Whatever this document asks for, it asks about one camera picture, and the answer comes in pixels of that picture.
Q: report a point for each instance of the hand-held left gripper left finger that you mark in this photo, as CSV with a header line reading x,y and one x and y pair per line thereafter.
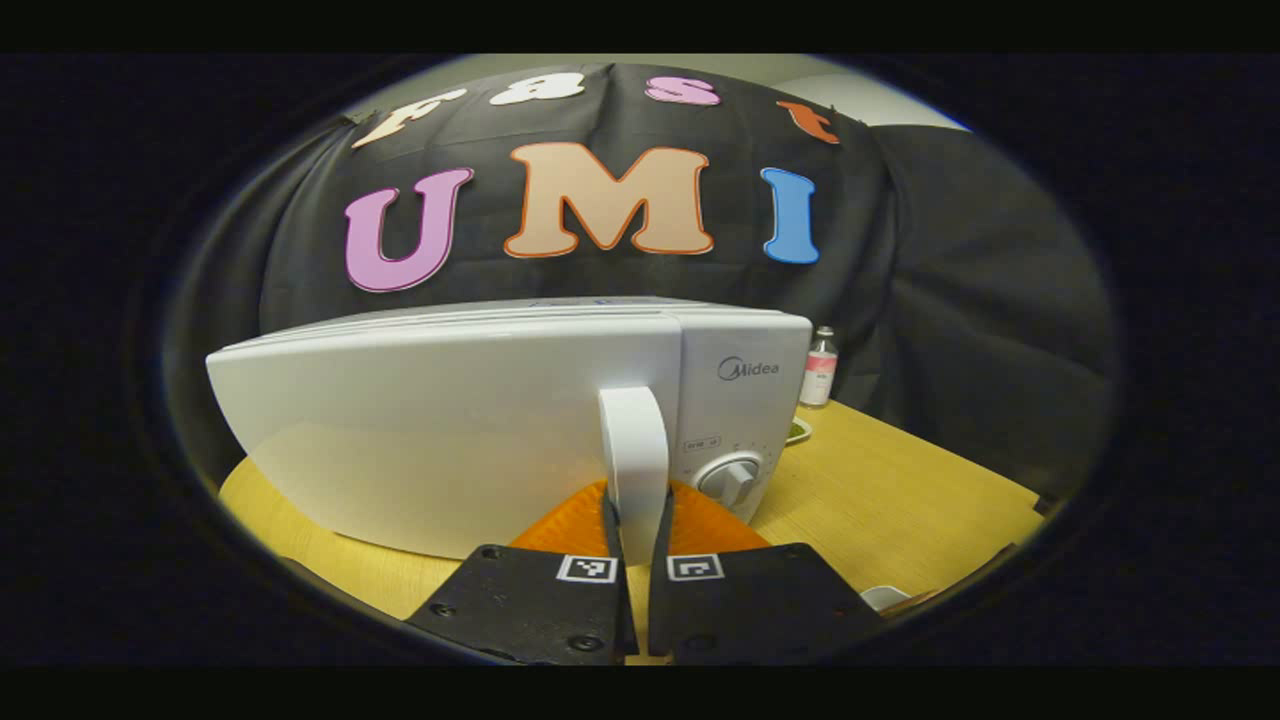
x,y
520,605

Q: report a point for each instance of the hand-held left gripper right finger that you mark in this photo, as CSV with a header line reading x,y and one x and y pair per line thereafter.
x,y
760,600

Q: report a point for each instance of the white microwave oven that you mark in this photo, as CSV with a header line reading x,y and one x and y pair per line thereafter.
x,y
450,430

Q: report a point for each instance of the small white tray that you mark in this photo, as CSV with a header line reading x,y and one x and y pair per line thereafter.
x,y
885,597

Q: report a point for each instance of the white divided seasoning dish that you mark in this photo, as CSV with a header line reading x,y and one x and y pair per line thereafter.
x,y
797,431

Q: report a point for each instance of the small bottle with pink label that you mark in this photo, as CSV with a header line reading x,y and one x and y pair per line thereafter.
x,y
818,368

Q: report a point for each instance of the black backdrop cloth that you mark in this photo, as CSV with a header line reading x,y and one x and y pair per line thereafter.
x,y
980,300

